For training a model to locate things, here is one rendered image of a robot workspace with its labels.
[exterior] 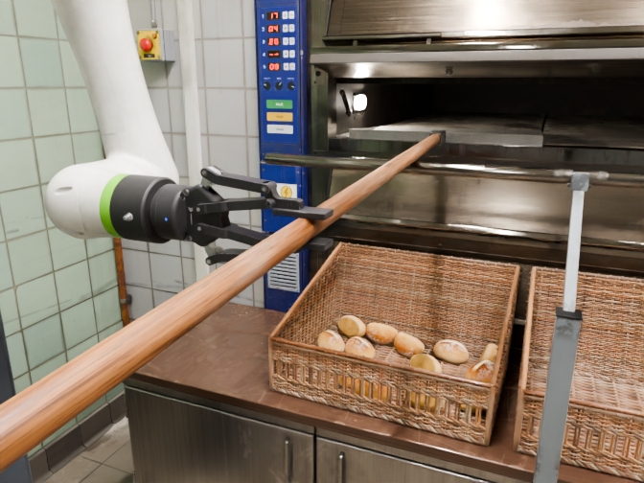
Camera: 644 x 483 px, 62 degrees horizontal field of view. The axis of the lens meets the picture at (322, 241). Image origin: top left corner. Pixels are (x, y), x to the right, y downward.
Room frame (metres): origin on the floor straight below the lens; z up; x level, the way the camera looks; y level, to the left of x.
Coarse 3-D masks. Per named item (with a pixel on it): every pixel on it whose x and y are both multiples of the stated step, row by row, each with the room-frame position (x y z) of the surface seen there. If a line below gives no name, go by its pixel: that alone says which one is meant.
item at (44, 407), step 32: (352, 192) 0.77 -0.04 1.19; (288, 224) 0.60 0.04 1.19; (320, 224) 0.64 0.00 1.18; (256, 256) 0.49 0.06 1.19; (192, 288) 0.41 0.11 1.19; (224, 288) 0.43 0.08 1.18; (160, 320) 0.36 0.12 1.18; (192, 320) 0.38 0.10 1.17; (96, 352) 0.31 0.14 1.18; (128, 352) 0.32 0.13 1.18; (160, 352) 0.35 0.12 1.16; (64, 384) 0.27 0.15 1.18; (96, 384) 0.29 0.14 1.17; (0, 416) 0.24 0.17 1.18; (32, 416) 0.25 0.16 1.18; (64, 416) 0.26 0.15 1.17; (0, 448) 0.23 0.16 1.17; (32, 448) 0.24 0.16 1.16
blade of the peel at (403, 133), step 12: (360, 132) 1.64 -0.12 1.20; (372, 132) 1.63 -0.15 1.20; (384, 132) 1.62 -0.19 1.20; (396, 132) 1.60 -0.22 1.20; (408, 132) 1.59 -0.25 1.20; (420, 132) 1.58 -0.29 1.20; (456, 132) 1.54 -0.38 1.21; (468, 132) 1.76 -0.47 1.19; (480, 132) 1.75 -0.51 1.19; (492, 132) 1.75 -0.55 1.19; (504, 132) 1.75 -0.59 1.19; (516, 132) 1.74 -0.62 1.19; (528, 132) 1.74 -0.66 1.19; (540, 132) 1.67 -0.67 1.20; (504, 144) 1.49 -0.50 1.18; (516, 144) 1.48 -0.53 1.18; (528, 144) 1.47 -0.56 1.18; (540, 144) 1.46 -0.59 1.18
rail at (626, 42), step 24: (312, 48) 1.55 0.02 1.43; (336, 48) 1.52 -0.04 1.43; (360, 48) 1.49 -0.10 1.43; (384, 48) 1.47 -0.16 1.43; (408, 48) 1.44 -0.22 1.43; (432, 48) 1.42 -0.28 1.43; (456, 48) 1.40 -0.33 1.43; (480, 48) 1.37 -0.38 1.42; (504, 48) 1.35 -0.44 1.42; (528, 48) 1.33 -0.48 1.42; (552, 48) 1.31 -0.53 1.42; (576, 48) 1.29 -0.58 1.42; (600, 48) 1.28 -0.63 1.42
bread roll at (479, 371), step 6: (480, 360) 1.25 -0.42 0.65; (486, 360) 1.26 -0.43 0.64; (474, 366) 1.23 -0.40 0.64; (480, 366) 1.23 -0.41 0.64; (486, 366) 1.23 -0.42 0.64; (492, 366) 1.24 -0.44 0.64; (468, 372) 1.23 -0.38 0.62; (474, 372) 1.22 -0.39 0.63; (480, 372) 1.22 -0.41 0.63; (486, 372) 1.22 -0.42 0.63; (492, 372) 1.22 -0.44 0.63; (468, 378) 1.22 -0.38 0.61; (474, 378) 1.21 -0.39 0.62; (480, 378) 1.21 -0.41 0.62; (486, 378) 1.21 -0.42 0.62
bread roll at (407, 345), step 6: (396, 336) 1.41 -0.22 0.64; (402, 336) 1.38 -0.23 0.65; (408, 336) 1.38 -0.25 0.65; (396, 342) 1.39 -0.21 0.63; (402, 342) 1.37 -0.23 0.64; (408, 342) 1.36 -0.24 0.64; (414, 342) 1.36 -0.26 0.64; (420, 342) 1.36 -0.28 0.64; (402, 348) 1.36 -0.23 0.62; (408, 348) 1.35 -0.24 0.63; (414, 348) 1.35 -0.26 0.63; (420, 348) 1.35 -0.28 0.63; (402, 354) 1.37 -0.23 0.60; (408, 354) 1.35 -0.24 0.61; (414, 354) 1.35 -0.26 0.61
